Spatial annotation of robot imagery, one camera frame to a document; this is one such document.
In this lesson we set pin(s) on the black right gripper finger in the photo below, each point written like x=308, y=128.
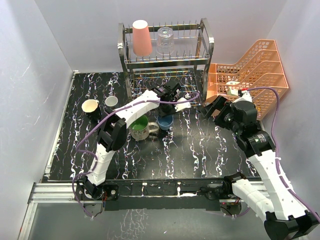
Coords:
x=216, y=104
x=210, y=112

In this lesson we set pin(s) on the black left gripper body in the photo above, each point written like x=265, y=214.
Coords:
x=168, y=109

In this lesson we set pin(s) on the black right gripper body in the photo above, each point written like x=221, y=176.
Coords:
x=225, y=119

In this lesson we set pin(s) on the blue plastic cup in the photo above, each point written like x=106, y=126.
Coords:
x=165, y=122

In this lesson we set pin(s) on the white cat-pattern mug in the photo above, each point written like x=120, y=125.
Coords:
x=141, y=128

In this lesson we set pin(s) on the grey patterned small cup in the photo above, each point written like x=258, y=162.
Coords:
x=112, y=102

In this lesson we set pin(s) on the black mug cream inside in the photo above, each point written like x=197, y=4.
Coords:
x=92, y=109

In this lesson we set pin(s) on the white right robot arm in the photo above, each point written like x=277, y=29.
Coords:
x=284, y=217

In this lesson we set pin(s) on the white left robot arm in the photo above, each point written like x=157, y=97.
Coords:
x=110, y=131

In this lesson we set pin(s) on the steel two-tier dish rack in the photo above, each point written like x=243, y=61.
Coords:
x=188, y=61

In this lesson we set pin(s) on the white box in organizer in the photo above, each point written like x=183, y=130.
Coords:
x=232, y=87

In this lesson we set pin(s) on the orange plastic file organizer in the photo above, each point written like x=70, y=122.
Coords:
x=260, y=66

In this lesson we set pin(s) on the clear glass cup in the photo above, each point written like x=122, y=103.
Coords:
x=165, y=41

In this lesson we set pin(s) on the pink plastic cup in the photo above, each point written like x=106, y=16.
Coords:
x=142, y=45

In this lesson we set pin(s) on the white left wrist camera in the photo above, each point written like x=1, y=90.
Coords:
x=181, y=105

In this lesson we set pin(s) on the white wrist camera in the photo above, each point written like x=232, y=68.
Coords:
x=245, y=96
x=181, y=105

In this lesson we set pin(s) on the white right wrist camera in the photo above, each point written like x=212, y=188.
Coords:
x=245, y=96

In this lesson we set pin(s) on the aluminium front rail frame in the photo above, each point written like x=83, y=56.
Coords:
x=138, y=210

